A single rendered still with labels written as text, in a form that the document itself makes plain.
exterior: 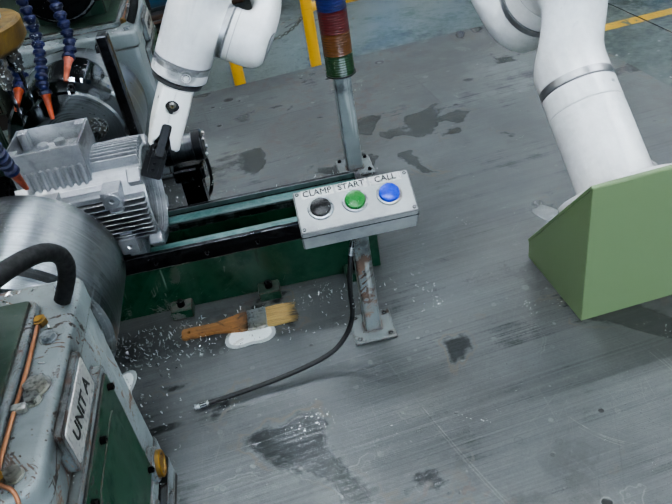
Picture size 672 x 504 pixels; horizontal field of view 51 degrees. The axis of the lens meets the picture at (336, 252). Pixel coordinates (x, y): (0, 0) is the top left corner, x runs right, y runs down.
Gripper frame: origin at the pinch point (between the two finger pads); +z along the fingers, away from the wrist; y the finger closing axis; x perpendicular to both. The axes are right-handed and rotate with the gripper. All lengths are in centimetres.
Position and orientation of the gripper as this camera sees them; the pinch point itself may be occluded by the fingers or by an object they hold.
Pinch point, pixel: (153, 165)
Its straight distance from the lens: 116.7
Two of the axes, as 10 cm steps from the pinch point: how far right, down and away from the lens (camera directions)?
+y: -1.6, -5.7, 8.1
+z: -3.6, 7.9, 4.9
